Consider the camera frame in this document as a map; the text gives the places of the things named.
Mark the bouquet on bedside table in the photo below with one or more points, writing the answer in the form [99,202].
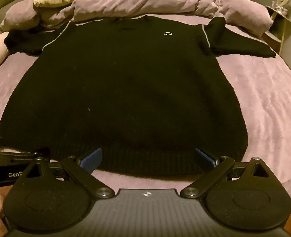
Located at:
[280,6]

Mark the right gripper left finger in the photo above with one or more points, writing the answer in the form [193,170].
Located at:
[90,160]

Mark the purple pillow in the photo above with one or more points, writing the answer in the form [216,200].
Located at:
[21,16]

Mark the gold bedside table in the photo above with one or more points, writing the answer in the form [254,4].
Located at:
[276,34]

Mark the black knit sweater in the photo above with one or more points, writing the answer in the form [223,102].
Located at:
[147,91]

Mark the purple duvet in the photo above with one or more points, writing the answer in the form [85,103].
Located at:
[244,13]

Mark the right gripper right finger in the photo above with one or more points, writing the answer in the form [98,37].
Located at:
[205,160]

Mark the purple bed sheet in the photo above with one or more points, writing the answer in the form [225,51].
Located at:
[263,88]

